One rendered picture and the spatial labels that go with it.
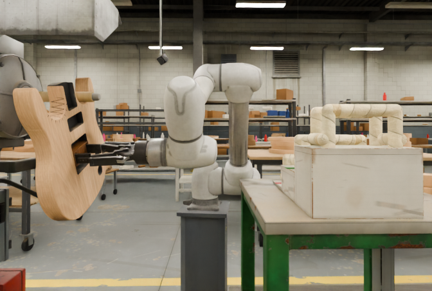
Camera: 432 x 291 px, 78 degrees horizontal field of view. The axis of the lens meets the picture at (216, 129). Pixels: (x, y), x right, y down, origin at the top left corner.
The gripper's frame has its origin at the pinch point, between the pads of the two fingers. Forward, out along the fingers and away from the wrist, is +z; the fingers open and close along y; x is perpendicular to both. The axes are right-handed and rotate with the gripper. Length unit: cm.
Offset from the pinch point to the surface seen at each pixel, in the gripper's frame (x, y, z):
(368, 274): -63, 11, -107
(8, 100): 17.1, -1.2, 18.0
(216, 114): -78, 343, -52
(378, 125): 10, -8, -86
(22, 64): 26.3, 8.1, 17.9
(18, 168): -8.6, 7.7, 26.9
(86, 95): 17.4, 3.7, -2.0
